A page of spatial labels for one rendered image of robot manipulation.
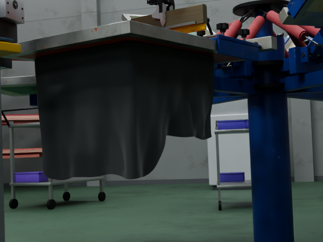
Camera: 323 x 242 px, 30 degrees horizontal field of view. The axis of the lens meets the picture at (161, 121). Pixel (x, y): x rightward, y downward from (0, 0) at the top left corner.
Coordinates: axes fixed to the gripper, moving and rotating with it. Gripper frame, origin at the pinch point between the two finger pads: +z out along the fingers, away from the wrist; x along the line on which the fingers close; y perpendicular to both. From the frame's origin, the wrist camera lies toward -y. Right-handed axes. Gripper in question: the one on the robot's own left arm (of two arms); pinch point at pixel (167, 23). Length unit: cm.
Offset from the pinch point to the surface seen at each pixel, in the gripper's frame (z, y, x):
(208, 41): 13.1, -29.3, 16.8
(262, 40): 8.2, -30.5, -21.9
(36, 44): 14, 10, 60
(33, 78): 13, 83, -3
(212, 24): -156, 386, -673
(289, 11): -3.6, -38.7, -30.1
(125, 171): 56, -18, 50
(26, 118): -5, 616, -462
